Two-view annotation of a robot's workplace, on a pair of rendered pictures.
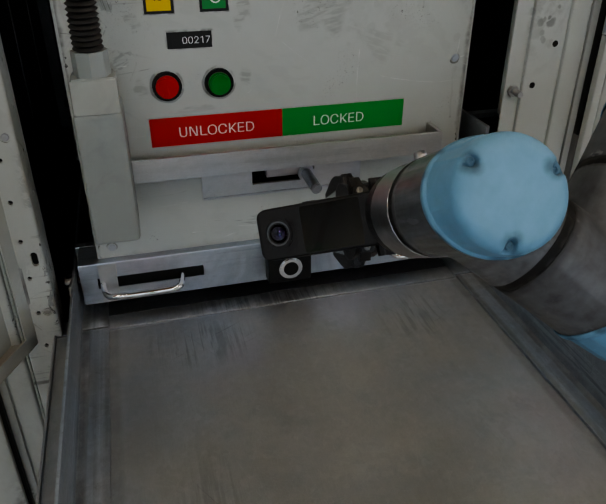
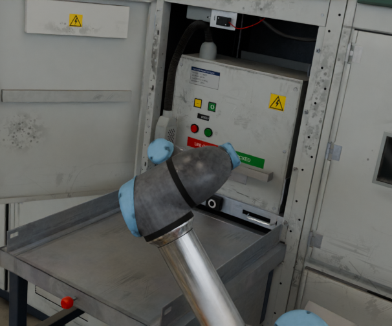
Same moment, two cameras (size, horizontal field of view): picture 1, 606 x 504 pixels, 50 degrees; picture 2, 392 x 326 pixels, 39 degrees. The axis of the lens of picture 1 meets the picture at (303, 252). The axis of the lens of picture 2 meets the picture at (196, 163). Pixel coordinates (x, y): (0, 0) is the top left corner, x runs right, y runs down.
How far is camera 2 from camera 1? 1.46 m
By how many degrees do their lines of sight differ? 43
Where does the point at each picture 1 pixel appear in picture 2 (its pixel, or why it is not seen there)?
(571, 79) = (319, 173)
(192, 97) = (200, 134)
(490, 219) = (149, 151)
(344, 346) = (201, 229)
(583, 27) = (323, 154)
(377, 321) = (221, 231)
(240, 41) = (217, 121)
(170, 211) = not seen: hidden behind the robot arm
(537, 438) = not seen: hidden behind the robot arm
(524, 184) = (158, 148)
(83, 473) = (110, 210)
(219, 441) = not seen: hidden behind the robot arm
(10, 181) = (146, 138)
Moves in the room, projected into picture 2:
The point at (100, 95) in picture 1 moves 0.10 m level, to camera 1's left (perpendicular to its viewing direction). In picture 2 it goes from (163, 121) to (147, 114)
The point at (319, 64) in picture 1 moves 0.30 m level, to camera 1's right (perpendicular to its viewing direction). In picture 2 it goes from (238, 137) to (306, 163)
